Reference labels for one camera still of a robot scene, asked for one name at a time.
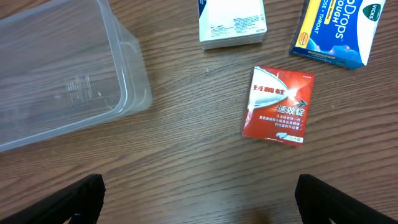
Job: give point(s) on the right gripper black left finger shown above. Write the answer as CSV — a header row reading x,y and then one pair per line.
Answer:
x,y
80,202

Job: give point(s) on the clear plastic container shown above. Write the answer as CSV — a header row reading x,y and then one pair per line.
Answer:
x,y
67,65

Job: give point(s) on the blue cough drops box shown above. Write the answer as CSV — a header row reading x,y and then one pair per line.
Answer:
x,y
338,32

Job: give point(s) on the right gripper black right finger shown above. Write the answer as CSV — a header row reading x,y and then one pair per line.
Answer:
x,y
321,203

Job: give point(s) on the white medicine box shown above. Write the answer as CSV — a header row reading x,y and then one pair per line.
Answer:
x,y
227,23

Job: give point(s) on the red medicine box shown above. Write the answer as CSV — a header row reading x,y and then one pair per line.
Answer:
x,y
277,105

